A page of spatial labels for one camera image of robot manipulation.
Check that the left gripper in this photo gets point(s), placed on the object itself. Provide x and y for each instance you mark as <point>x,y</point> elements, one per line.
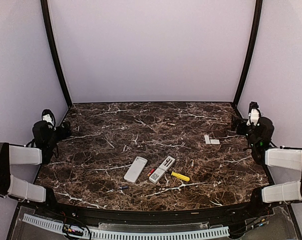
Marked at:
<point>62,135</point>

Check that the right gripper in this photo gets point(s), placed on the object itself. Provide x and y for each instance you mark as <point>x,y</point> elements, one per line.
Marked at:
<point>240,131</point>

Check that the white battery cover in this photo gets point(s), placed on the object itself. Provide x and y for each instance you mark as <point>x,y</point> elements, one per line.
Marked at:
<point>207,139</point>
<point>215,141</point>

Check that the yellow handled screwdriver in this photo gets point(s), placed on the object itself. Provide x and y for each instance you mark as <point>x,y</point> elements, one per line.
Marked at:
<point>179,176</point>

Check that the grey remote control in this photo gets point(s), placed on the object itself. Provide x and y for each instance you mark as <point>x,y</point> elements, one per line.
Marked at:
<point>135,169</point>

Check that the white remote control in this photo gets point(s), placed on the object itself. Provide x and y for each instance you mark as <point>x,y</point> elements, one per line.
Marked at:
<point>161,170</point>

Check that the red orange AAA battery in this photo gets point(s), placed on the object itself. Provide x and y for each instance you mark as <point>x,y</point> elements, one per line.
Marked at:
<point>151,172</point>

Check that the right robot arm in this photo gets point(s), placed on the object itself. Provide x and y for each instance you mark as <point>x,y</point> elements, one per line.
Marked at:
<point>258,135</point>

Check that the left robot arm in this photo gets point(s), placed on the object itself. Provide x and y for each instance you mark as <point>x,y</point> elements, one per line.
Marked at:
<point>38,152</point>

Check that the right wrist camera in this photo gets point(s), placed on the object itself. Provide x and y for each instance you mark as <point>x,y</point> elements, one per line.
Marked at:
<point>253,114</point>

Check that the black front rail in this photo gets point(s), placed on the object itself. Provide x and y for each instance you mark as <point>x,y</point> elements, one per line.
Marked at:
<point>219,215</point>

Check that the white slotted cable duct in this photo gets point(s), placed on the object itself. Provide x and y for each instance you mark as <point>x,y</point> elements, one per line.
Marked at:
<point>127,232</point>

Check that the right black frame post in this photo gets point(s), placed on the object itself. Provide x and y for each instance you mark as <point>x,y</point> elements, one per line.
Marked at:
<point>249,52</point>

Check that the black frame post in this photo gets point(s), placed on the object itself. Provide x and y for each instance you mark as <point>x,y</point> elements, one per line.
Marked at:
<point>54,52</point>
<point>249,52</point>

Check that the left black frame post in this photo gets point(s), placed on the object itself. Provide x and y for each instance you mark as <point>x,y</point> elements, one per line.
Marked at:
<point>54,52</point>

